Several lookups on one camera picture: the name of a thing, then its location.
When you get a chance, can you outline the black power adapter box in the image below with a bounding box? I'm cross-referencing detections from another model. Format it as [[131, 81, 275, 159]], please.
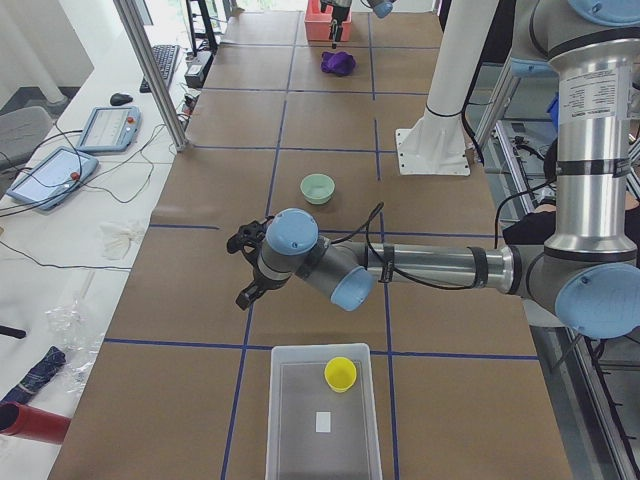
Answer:
[[184, 51, 214, 89]]

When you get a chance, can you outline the purple cloth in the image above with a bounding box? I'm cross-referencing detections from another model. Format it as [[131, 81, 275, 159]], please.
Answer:
[[321, 51, 356, 77]]

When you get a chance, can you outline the red cylinder tube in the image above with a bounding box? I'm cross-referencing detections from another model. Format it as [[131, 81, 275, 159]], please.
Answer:
[[1, 402, 71, 445]]

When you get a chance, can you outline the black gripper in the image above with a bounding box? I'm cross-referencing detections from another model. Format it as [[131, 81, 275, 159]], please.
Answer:
[[320, 0, 352, 49], [226, 215, 288, 310]]

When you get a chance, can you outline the yellow plastic cup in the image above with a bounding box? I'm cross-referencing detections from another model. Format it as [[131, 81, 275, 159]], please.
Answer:
[[324, 357, 357, 393]]

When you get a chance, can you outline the pink plastic bin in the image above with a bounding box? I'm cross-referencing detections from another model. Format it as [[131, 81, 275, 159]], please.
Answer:
[[304, 0, 352, 42]]

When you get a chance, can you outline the teach pendant tablet far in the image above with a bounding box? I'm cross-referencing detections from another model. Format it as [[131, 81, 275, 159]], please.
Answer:
[[76, 106, 141, 154]]

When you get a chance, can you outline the crumpled clear plastic wrap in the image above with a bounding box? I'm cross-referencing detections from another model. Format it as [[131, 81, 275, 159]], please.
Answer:
[[45, 299, 106, 396]]

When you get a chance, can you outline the aluminium frame post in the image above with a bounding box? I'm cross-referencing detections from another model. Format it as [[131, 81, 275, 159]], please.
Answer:
[[113, 0, 188, 152]]

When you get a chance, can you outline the clear plastic storage box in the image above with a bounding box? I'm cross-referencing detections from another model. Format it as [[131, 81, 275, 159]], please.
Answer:
[[265, 343, 383, 479]]

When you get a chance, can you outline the dark blue folded umbrella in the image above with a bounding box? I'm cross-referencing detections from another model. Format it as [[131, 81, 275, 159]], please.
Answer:
[[1, 346, 66, 405]]

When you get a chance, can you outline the teach pendant tablet near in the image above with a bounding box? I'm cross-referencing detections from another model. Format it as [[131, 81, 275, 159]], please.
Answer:
[[6, 147, 99, 211]]

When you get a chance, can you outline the white crumpled tissue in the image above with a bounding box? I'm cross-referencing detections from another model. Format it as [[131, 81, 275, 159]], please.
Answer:
[[99, 221, 146, 260]]

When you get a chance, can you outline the black keyboard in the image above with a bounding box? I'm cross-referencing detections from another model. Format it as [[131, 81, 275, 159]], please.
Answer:
[[152, 44, 181, 87]]

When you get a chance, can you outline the teach pendant tablet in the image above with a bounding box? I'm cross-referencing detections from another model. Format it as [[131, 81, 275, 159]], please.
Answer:
[[6, 147, 99, 211], [76, 106, 141, 154]]

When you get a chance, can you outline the black computer mouse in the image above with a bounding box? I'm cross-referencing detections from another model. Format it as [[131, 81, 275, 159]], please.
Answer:
[[110, 93, 133, 106]]

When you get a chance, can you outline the grey office chair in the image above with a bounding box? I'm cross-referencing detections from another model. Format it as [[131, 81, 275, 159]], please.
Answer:
[[1, 106, 53, 170]]

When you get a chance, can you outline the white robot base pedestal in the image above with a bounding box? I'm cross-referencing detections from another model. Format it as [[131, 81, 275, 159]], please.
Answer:
[[396, 0, 499, 176]]

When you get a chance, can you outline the pale green bowl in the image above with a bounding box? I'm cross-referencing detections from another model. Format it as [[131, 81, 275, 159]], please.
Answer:
[[300, 173, 335, 205]]

